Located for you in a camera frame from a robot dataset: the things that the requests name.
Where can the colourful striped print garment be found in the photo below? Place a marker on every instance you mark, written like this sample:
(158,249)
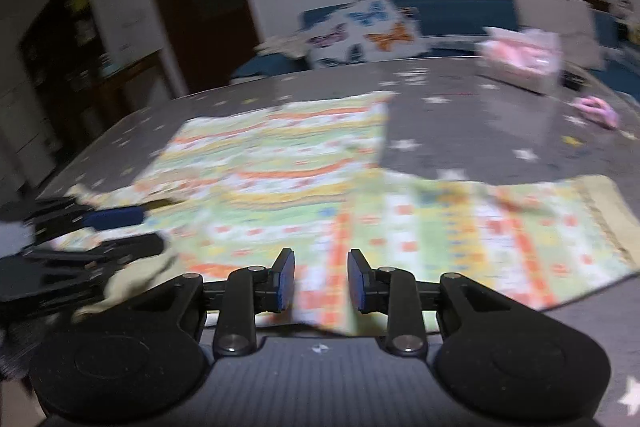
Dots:
(280,187)

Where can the grey star-print tablecloth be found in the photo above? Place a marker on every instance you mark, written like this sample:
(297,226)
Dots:
(465,137)

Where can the butterfly-print white cushion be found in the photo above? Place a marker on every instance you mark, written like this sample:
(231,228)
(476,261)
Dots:
(361,31)

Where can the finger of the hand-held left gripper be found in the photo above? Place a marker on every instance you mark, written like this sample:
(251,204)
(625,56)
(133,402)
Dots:
(116,217)
(131,247)

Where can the plain white cushion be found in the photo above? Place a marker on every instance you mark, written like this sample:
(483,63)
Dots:
(555,27)

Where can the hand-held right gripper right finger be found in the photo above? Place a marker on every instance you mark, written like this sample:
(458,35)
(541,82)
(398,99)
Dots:
(355,281)

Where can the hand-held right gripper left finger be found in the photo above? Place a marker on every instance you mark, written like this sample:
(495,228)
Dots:
(286,281)

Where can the pink and white packet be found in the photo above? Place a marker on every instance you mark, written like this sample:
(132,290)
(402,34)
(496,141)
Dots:
(520,57)

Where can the dark wooden shelf unit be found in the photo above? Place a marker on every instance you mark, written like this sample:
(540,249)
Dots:
(75,52)

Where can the blue sofa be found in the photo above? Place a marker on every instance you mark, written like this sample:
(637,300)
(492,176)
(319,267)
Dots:
(450,17)

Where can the small pink object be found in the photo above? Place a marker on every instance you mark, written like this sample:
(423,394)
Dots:
(596,108)

